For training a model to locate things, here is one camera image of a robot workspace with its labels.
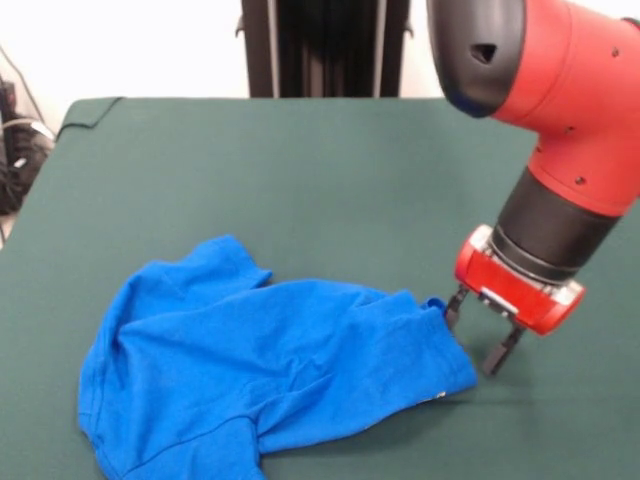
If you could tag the blue printed T-shirt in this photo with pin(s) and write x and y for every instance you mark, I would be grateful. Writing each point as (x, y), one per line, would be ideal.
(250, 360)

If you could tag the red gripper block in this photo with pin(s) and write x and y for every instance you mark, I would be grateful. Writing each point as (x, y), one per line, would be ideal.
(515, 295)

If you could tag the dark green table cloth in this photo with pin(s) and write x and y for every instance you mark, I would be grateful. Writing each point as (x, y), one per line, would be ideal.
(300, 175)

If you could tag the dark grey floor stand base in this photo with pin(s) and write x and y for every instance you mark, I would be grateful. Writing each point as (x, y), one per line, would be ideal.
(20, 165)

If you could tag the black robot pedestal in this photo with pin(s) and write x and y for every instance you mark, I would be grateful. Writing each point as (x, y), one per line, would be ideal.
(257, 50)

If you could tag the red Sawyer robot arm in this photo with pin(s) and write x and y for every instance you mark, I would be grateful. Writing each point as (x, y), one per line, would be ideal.
(550, 125)

